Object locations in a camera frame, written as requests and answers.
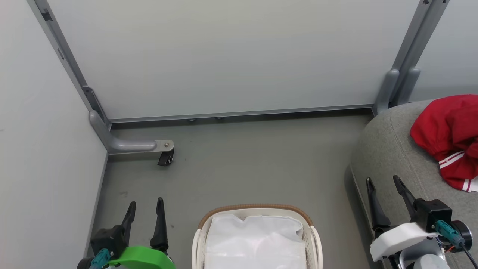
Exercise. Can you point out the grey partition post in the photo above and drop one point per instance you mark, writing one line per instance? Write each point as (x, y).
(65, 59)
(414, 48)

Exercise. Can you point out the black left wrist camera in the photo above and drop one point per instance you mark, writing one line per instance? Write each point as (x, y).
(109, 239)

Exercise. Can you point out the grey fabric sofa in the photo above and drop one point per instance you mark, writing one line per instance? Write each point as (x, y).
(396, 157)

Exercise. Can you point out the red garment with white stripes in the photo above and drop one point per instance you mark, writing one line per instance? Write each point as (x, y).
(448, 138)

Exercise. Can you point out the grey partition floor rail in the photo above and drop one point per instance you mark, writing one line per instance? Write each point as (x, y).
(242, 114)

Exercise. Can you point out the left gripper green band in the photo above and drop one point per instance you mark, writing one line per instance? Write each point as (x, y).
(142, 258)

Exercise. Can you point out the grey partition foot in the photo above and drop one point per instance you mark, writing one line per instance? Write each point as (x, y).
(127, 145)

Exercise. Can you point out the black caster wheel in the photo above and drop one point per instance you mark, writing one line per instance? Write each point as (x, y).
(165, 158)

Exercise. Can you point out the beige plastic laundry basket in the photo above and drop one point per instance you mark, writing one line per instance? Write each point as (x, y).
(313, 239)

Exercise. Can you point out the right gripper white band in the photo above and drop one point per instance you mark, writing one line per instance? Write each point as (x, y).
(399, 239)

